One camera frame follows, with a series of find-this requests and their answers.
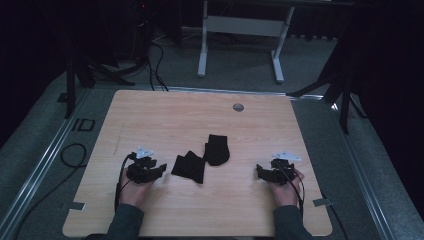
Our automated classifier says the black tripod stand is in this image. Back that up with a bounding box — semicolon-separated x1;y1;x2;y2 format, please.
64;49;136;120
286;56;369;135

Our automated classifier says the person's right hand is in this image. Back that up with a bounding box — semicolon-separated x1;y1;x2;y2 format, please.
267;167;306;208

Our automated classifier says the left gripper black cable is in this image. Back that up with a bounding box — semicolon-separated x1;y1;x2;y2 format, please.
113;152;137;213

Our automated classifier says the person's left hand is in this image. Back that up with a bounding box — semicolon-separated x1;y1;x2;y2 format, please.
118;167;152;208

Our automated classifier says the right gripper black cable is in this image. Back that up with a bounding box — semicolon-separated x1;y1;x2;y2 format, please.
278;161;306;218

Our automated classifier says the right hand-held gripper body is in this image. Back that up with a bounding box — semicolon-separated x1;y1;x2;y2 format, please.
265;150;302;187

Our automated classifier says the white desk frame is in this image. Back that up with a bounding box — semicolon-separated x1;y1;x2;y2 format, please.
196;0;296;84

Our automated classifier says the bundle of black cables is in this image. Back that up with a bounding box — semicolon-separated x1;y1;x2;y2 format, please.
145;19;170;92

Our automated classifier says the metal floor rail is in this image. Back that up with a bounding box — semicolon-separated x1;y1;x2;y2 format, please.
146;84;324;101
0;87;93;240
328;96;396;240

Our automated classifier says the black floor cable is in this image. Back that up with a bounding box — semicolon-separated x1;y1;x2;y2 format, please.
11;142;88;240

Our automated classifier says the grey tape piece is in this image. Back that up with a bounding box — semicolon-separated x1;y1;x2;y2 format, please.
312;197;334;208

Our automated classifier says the black sock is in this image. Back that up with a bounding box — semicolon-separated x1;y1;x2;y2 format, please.
170;150;206;185
202;133;231;167

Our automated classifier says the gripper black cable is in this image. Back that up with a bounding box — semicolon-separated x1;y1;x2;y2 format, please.
278;161;306;218
113;152;137;213

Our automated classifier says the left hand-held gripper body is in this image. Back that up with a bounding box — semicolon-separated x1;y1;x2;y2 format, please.
126;145;158;184

